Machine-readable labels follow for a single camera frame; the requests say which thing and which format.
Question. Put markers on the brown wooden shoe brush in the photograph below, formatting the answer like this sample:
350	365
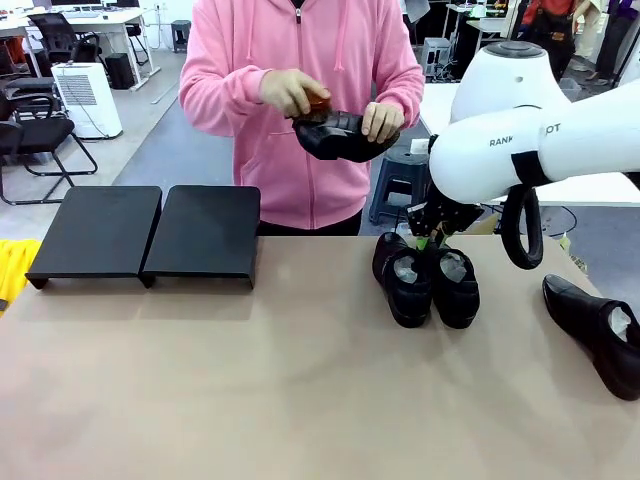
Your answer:
320	106

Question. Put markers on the black metal shoe stand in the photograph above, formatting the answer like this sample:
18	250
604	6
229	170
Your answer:
205	230
100	230

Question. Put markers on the background person dark clothes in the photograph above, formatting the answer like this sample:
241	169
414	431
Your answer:
617	35

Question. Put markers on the white office desk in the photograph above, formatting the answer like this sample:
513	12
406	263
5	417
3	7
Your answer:
75	22

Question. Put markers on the person torso pink hoodie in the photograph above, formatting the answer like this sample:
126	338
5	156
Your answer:
310	175

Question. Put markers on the brown cardboard box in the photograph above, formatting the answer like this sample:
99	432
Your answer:
485	225

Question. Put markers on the black leather shoe paper stuffed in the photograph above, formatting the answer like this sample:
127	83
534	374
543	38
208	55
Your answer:
585	325

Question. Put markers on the grey plastic stool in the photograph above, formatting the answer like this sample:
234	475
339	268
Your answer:
400	167

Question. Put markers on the small grey stool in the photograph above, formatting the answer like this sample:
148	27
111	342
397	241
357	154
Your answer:
181	35

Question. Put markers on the background person black apron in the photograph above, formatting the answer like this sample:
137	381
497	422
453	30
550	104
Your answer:
550	35

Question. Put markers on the grey storage bin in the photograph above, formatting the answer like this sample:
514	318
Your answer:
571	89

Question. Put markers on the black visitor chair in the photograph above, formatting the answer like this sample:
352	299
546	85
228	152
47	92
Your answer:
35	135

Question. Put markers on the black box on floor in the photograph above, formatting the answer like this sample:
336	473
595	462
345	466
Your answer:
120	70

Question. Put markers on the black casual shoe paper stuffed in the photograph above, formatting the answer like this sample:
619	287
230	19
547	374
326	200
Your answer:
407	300
457	300

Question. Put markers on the yellow cloth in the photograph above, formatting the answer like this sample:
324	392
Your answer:
15	275

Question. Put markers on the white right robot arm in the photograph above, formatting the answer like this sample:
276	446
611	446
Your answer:
480	160

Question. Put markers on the black leather buckle shoe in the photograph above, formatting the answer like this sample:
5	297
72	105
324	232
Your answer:
340	142

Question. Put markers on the person left hand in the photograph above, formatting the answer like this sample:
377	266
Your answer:
382	122

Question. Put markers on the person left forearm pink sleeve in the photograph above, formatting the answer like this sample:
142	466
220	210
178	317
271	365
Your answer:
410	105

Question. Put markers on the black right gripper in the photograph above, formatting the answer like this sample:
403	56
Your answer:
440	215

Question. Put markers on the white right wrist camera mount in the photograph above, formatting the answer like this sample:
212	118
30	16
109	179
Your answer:
419	147

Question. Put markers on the black mesh office chair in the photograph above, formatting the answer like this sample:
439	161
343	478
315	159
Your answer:
55	35

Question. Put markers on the person right forearm pink sleeve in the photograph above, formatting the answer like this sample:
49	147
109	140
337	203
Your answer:
220	95

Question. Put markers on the person right hand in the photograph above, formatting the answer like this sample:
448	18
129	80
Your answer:
290	92

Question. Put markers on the white computer case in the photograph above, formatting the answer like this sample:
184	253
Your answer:
436	57

